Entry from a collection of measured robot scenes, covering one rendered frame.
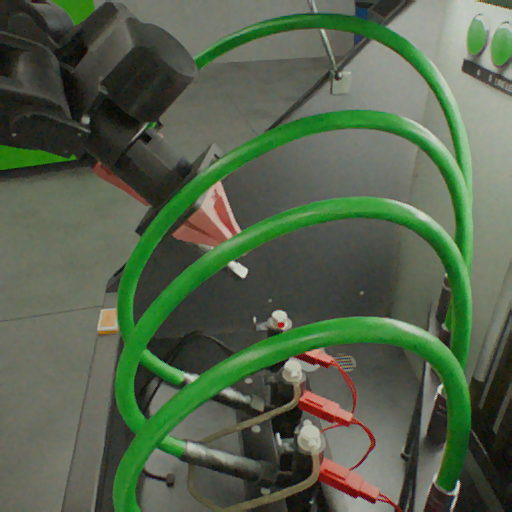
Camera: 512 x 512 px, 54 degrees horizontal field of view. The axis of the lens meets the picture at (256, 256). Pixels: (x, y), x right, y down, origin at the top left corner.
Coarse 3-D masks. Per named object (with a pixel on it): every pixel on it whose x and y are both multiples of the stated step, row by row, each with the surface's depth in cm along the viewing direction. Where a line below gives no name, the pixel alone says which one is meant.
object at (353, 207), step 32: (256, 224) 32; (288, 224) 31; (416, 224) 33; (224, 256) 32; (448, 256) 34; (192, 288) 33; (160, 320) 34; (128, 352) 36; (128, 384) 37; (128, 416) 39; (160, 448) 41; (192, 448) 43; (256, 480) 45
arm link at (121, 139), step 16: (96, 112) 44; (112, 112) 44; (96, 128) 44; (112, 128) 44; (128, 128) 45; (96, 144) 45; (112, 144) 44; (128, 144) 45; (112, 160) 45; (128, 160) 46
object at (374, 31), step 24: (264, 24) 48; (288, 24) 47; (312, 24) 47; (336, 24) 46; (360, 24) 46; (216, 48) 50; (408, 48) 46; (432, 72) 46; (456, 120) 48; (456, 144) 49
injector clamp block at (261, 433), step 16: (240, 384) 68; (256, 384) 68; (240, 416) 63; (304, 416) 63; (240, 432) 64; (256, 432) 61; (272, 432) 61; (240, 448) 67; (256, 448) 59; (272, 448) 59; (272, 464) 58; (256, 496) 54; (320, 496) 54
